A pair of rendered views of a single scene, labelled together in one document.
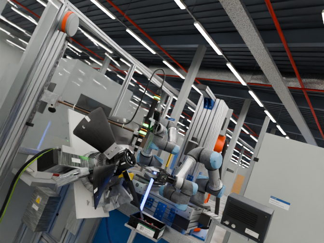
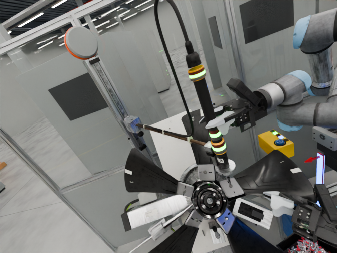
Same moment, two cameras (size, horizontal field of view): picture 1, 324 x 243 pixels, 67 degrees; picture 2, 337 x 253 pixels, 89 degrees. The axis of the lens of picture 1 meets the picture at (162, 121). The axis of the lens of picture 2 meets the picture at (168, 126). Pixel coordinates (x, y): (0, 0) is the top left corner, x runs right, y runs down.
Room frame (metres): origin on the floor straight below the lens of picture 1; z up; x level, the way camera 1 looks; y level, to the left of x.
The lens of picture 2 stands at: (1.27, -0.25, 1.76)
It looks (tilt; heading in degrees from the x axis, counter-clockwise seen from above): 26 degrees down; 62
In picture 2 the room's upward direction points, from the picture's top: 24 degrees counter-clockwise
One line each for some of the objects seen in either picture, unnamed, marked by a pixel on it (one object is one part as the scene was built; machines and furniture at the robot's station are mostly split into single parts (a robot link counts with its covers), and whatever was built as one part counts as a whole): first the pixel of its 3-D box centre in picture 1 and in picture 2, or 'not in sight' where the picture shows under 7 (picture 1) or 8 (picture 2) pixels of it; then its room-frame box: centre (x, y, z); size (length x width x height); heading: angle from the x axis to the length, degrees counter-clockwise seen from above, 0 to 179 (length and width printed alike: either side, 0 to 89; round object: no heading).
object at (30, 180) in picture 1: (45, 179); not in sight; (1.79, 0.62, 0.84); 0.36 x 0.24 x 0.03; 148
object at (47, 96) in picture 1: (50, 98); (132, 123); (1.56, 0.72, 1.38); 0.10 x 0.07 x 0.08; 93
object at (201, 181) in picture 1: (202, 182); not in sight; (2.18, -0.54, 1.20); 0.13 x 0.12 x 0.14; 56
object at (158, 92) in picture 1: (148, 118); (210, 120); (1.59, 0.09, 1.49); 0.04 x 0.04 x 0.46
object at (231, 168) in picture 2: (138, 140); (219, 157); (1.59, 0.10, 1.34); 0.09 x 0.07 x 0.10; 93
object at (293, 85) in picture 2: (160, 130); (288, 87); (1.85, -0.02, 1.47); 0.11 x 0.08 x 0.09; 158
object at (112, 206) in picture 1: (110, 204); not in sight; (1.56, 0.11, 0.91); 0.12 x 0.08 x 0.12; 58
